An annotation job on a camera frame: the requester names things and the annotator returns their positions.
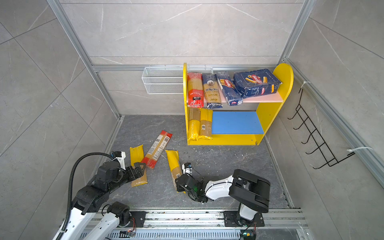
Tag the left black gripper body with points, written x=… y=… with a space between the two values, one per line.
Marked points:
x=129 y=174

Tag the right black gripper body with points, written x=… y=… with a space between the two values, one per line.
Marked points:
x=181 y=189

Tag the yellow Pastatime spaghetti bag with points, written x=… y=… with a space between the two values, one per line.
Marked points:
x=194 y=124

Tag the red yellow pasta bag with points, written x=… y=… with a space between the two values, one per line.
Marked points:
x=195 y=90

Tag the blue yellow spaghetti bag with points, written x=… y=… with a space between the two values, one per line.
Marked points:
x=211 y=91

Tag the blue Barilla spaghetti bag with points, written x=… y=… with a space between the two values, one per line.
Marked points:
x=232 y=96

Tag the blue Barilla rigatoni box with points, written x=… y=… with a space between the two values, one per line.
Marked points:
x=256 y=83

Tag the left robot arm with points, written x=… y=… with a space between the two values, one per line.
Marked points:
x=87 y=202

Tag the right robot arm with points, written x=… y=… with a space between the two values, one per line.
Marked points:
x=251 y=191

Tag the small tan pasta bag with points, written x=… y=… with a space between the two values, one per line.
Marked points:
x=136 y=156

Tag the yellow shelf unit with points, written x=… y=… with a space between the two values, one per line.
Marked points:
x=246 y=128

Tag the red white spaghetti bag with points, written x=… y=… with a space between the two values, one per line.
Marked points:
x=156 y=149

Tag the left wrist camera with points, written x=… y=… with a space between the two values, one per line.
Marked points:
x=120 y=157

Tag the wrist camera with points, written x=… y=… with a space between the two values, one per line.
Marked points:
x=120 y=157
x=187 y=168

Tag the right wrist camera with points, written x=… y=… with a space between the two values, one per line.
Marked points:
x=187 y=168

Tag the aluminium mounting rail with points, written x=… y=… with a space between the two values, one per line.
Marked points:
x=208 y=224

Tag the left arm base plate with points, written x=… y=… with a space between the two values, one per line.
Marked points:
x=132 y=219

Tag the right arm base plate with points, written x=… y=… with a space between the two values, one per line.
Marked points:
x=233 y=219

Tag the white wire mesh basket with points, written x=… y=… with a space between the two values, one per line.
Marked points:
x=164 y=80

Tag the black wire hook rack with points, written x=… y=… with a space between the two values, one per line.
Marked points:
x=315 y=135

